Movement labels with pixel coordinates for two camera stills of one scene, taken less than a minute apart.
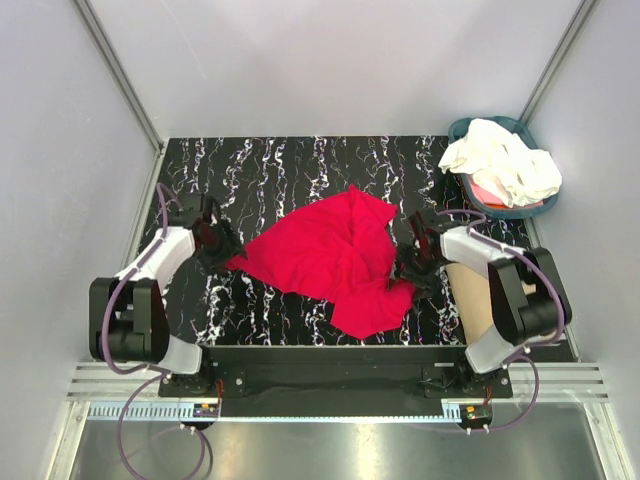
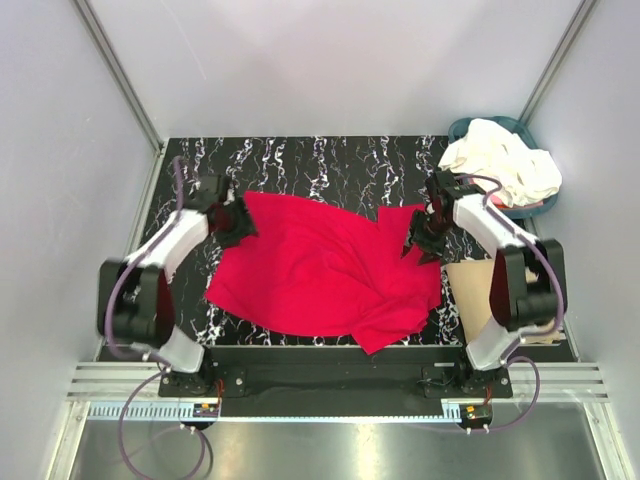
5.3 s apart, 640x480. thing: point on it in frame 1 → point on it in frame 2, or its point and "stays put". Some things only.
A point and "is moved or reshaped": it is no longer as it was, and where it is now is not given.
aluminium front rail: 556,381 stays put
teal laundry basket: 456,128 stays put
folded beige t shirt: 471,283 stays put
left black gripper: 231,247 → 245,226
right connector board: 474,415 stays put
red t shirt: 341,251 is moved or reshaped
